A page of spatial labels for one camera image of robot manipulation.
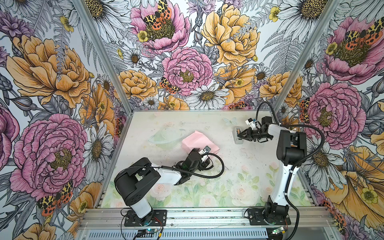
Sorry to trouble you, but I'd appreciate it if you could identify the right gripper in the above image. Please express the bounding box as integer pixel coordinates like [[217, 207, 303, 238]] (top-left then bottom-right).
[[237, 126, 273, 142]]

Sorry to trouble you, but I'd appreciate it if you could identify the purple wrapping paper sheet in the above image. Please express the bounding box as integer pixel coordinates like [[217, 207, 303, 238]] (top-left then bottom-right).
[[181, 131, 220, 154]]

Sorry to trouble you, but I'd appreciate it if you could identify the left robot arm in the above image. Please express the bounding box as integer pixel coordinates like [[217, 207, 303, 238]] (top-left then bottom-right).
[[114, 146, 211, 220]]

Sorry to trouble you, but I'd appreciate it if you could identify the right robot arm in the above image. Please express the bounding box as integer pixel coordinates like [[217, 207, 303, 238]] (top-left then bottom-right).
[[237, 116, 307, 207]]

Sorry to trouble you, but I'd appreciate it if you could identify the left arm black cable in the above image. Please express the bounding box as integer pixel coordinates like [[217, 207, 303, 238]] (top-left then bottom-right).
[[153, 151, 226, 180]]

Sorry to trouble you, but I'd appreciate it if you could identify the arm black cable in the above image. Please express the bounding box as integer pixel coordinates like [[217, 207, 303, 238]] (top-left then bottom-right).
[[153, 151, 226, 180], [254, 99, 326, 240]]

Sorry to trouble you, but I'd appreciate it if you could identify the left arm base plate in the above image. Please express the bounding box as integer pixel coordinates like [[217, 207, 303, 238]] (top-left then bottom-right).
[[124, 210, 168, 227]]

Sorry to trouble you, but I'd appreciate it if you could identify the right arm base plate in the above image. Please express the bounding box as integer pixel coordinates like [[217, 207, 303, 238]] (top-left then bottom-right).
[[243, 208, 292, 226]]

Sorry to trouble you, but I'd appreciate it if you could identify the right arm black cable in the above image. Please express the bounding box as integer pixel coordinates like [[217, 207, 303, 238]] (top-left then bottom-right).
[[254, 99, 326, 240]]

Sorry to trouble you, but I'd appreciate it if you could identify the aluminium front rail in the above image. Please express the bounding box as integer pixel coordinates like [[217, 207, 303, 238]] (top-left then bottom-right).
[[75, 207, 341, 240]]

